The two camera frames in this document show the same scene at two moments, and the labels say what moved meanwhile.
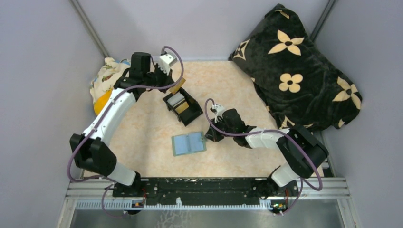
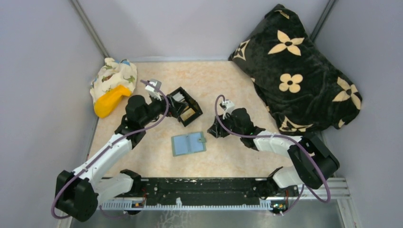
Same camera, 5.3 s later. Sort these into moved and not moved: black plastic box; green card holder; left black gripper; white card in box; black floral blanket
Moved: left black gripper
Not moved: green card holder; white card in box; black floral blanket; black plastic box
